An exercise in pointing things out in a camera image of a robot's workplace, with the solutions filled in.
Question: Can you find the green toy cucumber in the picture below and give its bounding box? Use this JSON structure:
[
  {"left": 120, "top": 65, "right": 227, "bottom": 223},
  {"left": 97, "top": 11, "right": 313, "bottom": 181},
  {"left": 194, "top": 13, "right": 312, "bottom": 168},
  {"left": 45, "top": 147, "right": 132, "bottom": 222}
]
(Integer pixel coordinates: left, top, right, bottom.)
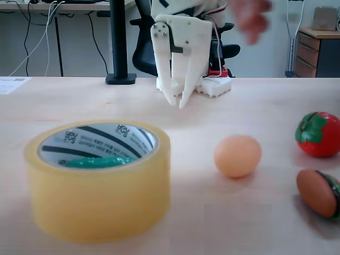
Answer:
[{"left": 63, "top": 156, "right": 138, "bottom": 169}]

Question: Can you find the person's hand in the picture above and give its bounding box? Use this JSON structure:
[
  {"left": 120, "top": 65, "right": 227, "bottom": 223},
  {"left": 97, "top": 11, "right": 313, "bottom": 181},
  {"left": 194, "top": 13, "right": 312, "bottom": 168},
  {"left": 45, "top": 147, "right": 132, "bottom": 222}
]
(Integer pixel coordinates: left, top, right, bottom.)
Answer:
[{"left": 227, "top": 0, "right": 273, "bottom": 46}]

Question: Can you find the black office chair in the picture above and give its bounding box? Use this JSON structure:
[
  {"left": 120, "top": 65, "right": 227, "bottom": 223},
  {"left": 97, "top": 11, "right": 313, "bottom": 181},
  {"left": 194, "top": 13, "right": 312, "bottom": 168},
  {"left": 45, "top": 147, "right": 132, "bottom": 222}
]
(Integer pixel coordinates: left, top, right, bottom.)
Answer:
[{"left": 129, "top": 0, "right": 241, "bottom": 78}]

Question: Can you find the red table clamp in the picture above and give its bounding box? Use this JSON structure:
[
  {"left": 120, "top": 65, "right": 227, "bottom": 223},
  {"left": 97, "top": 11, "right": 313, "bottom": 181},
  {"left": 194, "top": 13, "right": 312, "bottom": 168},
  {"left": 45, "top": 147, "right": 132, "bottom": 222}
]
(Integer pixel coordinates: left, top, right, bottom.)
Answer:
[{"left": 208, "top": 65, "right": 228, "bottom": 78}]

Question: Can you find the black monitor stand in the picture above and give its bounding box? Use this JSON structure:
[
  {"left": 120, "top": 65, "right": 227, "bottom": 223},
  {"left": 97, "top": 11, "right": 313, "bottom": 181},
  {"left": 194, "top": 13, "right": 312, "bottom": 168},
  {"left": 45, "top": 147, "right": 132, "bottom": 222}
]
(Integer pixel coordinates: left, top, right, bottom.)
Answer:
[{"left": 105, "top": 0, "right": 138, "bottom": 85}]

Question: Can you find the grey metal crutch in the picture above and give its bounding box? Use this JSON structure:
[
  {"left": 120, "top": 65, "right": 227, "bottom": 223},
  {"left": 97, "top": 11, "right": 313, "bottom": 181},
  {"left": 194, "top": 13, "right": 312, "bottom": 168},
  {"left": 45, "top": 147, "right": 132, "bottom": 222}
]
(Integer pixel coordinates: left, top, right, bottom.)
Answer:
[{"left": 285, "top": 0, "right": 305, "bottom": 78}]

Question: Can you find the beige toy egg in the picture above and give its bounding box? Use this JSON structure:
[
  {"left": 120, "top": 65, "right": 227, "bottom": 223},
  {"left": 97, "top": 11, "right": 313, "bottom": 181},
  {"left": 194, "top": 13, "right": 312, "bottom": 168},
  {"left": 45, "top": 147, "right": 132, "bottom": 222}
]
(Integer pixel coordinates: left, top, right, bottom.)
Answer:
[{"left": 214, "top": 135, "right": 263, "bottom": 178}]

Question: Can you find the background office desk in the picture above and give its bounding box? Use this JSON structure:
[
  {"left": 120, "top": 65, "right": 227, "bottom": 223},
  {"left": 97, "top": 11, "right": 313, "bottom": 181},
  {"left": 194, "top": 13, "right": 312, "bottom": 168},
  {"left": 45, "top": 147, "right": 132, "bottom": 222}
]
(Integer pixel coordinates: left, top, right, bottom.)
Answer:
[{"left": 0, "top": 0, "right": 136, "bottom": 78}]

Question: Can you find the wooden drawer cabinet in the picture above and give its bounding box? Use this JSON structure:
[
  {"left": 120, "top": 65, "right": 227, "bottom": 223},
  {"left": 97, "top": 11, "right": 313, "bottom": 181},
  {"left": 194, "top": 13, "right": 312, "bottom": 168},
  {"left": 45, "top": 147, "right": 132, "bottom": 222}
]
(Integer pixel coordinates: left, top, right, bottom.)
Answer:
[{"left": 294, "top": 26, "right": 340, "bottom": 78}]

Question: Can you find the brown cardboard box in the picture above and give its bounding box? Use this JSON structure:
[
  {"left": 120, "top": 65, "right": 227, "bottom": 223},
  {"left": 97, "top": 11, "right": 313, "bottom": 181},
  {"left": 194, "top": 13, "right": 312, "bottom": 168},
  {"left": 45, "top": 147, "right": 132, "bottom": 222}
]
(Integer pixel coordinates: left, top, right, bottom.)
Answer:
[{"left": 312, "top": 6, "right": 339, "bottom": 31}]

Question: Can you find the red toy tomato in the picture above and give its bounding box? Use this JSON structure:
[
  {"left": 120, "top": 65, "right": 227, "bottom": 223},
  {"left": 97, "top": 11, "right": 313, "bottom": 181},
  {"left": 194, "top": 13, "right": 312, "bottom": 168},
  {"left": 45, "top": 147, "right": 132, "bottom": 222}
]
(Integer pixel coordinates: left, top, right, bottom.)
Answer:
[{"left": 295, "top": 111, "right": 340, "bottom": 157}]

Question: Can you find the white printed paper sheet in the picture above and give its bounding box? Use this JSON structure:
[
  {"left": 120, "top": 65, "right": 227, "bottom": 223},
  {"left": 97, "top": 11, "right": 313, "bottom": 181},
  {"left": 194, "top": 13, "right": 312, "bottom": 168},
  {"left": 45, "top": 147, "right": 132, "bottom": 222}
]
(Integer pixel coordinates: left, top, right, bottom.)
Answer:
[{"left": 0, "top": 76, "right": 32, "bottom": 95}]

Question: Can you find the yellow packing tape roll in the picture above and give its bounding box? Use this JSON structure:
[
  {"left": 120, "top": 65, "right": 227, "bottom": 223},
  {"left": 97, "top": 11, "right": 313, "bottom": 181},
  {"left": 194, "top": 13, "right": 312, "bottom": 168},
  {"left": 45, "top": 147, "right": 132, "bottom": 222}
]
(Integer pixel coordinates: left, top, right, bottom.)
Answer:
[{"left": 25, "top": 118, "right": 171, "bottom": 244}]

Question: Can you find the toy hamburger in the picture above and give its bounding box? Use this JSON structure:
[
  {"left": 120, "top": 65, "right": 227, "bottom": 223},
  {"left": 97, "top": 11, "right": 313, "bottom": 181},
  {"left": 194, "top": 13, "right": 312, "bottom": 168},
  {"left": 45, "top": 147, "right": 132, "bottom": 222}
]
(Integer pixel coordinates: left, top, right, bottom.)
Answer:
[{"left": 296, "top": 169, "right": 340, "bottom": 223}]

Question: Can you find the black hanging cable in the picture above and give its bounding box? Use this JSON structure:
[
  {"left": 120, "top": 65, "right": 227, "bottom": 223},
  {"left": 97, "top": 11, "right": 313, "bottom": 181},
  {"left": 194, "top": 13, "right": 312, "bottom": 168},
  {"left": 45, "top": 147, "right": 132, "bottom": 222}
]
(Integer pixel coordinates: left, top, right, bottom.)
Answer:
[
  {"left": 0, "top": 10, "right": 54, "bottom": 77},
  {"left": 87, "top": 12, "right": 110, "bottom": 75}
]

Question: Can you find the white hanging cable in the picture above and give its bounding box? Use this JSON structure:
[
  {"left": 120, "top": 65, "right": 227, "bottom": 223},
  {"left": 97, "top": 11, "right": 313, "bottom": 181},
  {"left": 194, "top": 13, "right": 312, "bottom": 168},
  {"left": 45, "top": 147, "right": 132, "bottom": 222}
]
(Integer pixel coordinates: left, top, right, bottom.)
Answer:
[{"left": 9, "top": 0, "right": 66, "bottom": 77}]

